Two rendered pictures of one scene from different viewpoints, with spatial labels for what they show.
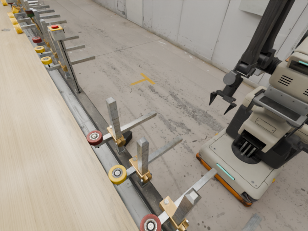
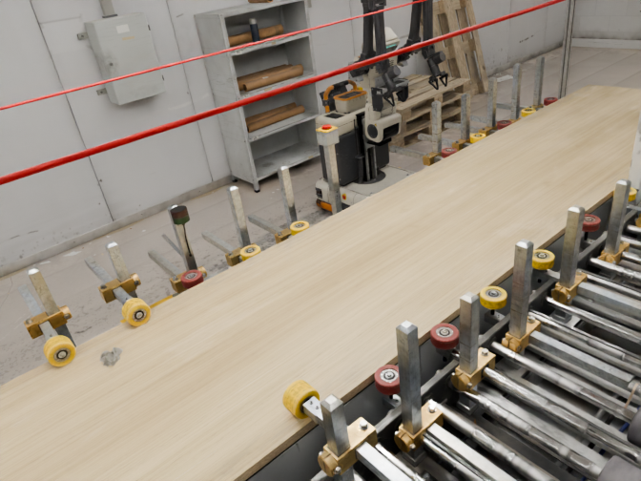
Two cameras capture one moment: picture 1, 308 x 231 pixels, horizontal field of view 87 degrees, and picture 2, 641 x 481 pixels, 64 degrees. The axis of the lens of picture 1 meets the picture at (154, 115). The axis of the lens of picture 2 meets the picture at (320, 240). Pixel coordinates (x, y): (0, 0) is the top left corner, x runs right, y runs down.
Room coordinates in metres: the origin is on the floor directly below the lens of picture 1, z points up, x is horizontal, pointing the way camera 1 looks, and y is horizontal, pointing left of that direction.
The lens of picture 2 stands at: (1.02, 2.85, 1.90)
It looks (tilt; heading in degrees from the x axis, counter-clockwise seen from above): 30 degrees down; 275
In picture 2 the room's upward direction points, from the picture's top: 9 degrees counter-clockwise
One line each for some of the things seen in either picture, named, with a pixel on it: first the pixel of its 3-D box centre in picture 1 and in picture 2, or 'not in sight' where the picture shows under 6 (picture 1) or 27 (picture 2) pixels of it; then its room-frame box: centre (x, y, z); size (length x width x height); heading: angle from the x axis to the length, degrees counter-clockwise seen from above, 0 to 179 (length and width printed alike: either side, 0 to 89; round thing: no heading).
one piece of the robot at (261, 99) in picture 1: (276, 111); (388, 90); (0.69, -0.70, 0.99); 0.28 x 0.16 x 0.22; 40
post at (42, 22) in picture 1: (53, 47); (243, 239); (1.49, 1.01, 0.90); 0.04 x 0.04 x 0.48; 40
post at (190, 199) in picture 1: (179, 215); (491, 118); (0.16, -0.13, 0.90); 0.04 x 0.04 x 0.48; 40
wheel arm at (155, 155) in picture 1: (151, 157); (448, 142); (0.43, 0.00, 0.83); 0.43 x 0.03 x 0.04; 130
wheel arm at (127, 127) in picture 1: (127, 127); (420, 156); (0.62, 0.16, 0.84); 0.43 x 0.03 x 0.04; 130
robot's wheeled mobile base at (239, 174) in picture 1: (240, 156); (369, 190); (0.88, -0.92, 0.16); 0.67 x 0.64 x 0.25; 130
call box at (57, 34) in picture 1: (57, 33); (327, 136); (1.10, 0.68, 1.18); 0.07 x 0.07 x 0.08; 40
